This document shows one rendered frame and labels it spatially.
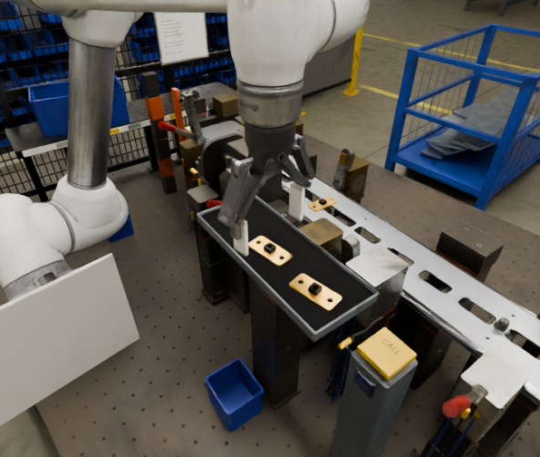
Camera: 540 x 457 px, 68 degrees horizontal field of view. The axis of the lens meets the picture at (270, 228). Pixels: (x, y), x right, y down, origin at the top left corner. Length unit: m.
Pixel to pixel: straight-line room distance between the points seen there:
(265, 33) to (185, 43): 1.40
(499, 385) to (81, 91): 1.03
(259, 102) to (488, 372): 0.56
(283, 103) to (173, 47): 1.36
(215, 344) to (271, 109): 0.78
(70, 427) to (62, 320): 0.25
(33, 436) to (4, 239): 1.08
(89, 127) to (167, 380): 0.67
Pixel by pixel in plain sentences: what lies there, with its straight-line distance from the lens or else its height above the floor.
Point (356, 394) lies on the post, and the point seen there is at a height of 1.07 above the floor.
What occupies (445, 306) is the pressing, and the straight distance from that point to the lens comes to 0.93.
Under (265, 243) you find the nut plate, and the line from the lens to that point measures 0.74.
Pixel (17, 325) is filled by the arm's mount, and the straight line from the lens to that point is 1.02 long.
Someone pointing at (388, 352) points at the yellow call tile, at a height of 1.16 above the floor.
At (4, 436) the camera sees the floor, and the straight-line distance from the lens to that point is 2.10.
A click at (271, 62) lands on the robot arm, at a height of 1.51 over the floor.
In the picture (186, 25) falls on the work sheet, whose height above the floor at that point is 1.28.
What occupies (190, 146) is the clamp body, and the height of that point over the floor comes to 1.05.
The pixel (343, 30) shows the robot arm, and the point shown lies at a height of 1.52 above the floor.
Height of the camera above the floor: 1.64
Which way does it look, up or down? 38 degrees down
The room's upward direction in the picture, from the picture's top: straight up
